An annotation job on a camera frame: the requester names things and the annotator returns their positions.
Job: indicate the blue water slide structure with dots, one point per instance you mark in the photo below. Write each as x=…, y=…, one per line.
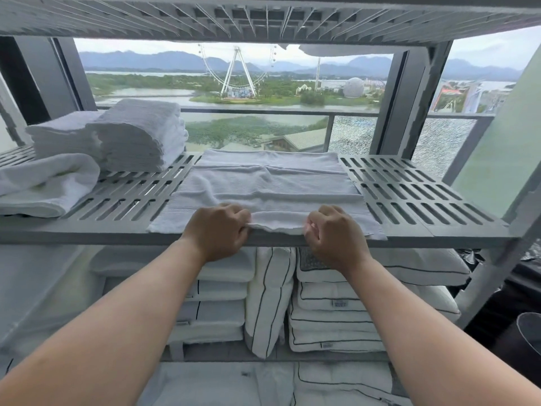
x=465, y=97

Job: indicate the black plastic bag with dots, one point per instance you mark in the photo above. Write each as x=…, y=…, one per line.
x=520, y=283

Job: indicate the pale green glass partition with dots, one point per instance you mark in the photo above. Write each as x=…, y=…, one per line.
x=498, y=156

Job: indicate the white ferris wheel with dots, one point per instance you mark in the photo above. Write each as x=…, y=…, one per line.
x=238, y=76

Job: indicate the grey slotted shelf board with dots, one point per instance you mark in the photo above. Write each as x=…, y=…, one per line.
x=105, y=235

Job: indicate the stack of black-piped white pillows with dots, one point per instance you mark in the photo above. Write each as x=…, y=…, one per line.
x=329, y=317

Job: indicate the dark window frame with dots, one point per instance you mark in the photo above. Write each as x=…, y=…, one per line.
x=393, y=101
x=55, y=76

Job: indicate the person's right hand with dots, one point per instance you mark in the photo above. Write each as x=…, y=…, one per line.
x=338, y=241

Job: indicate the grey notched shelf post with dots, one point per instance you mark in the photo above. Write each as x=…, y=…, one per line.
x=10, y=122
x=494, y=266
x=431, y=97

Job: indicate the person's left forearm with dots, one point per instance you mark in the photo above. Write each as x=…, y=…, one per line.
x=105, y=334

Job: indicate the dark grey round bin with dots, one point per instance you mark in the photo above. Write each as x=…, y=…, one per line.
x=530, y=342

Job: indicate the white dome building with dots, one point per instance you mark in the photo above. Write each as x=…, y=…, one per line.
x=353, y=87

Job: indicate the stack of folded white towels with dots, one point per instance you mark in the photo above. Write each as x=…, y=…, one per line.
x=139, y=135
x=59, y=135

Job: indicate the tall thin tower ride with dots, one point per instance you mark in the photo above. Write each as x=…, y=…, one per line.
x=317, y=76

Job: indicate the glass balcony railing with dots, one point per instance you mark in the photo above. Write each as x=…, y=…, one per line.
x=329, y=135

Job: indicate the grey ribbed shelf board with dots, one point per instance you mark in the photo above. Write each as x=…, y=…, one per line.
x=127, y=16

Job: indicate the person's left hand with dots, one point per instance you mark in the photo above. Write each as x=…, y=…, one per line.
x=215, y=232

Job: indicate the person's right forearm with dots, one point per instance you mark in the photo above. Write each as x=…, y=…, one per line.
x=435, y=342

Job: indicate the white hanging sheet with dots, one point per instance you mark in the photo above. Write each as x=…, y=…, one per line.
x=346, y=50

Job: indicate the grey roofed building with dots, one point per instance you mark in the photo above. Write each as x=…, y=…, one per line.
x=304, y=139

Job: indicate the white hand towel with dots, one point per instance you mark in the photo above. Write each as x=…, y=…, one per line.
x=270, y=186
x=42, y=186

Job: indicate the stack of plain white pillows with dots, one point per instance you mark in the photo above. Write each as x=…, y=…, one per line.
x=220, y=300

